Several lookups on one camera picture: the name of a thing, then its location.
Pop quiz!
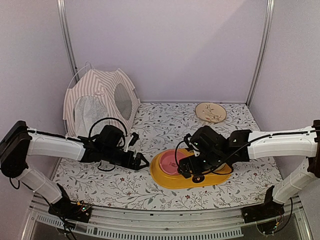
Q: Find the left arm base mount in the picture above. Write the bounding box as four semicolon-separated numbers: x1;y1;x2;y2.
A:
48;184;92;223

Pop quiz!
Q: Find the pink striped pet tent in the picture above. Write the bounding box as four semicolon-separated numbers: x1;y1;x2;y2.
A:
62;68;141;137

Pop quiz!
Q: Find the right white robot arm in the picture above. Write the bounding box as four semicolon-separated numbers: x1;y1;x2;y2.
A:
175;120;320;218

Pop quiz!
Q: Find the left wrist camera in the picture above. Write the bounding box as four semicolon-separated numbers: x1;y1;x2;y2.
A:
124;132;140;152

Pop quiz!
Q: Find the pink pet bowl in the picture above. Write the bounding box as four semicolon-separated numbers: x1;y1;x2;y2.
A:
159;149;179;176

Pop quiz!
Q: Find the yellow bowl stand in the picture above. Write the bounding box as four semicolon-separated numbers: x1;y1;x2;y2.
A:
150;149;231;190

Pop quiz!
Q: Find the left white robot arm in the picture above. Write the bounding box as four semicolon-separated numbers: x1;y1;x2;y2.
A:
0;120;150;217

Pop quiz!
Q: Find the cream pet bowl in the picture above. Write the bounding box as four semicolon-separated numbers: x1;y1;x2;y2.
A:
212;163;233;175

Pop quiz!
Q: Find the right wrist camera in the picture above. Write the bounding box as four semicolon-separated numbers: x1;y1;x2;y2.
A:
183;133;200;157

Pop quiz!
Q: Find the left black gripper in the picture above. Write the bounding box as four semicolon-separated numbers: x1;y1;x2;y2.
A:
102;146;150;171

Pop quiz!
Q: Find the right aluminium frame post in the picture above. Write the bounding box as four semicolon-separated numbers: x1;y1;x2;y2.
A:
245;0;275;108

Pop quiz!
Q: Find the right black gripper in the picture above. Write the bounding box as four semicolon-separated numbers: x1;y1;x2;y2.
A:
177;151;225;179

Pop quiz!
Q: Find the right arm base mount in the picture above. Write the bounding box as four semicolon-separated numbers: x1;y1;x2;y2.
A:
241;185;285;223

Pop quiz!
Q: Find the floral table mat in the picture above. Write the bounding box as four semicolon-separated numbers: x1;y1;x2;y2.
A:
53;103;282;211

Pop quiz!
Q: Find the front aluminium rail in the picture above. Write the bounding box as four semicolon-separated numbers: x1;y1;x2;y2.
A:
21;196;313;240

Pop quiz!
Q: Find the beige bowl behind cushion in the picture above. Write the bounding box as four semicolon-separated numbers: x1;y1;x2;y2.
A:
195;102;227;124

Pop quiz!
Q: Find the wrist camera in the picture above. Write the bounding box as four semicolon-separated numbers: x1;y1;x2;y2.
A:
124;132;140;152
183;133;200;157

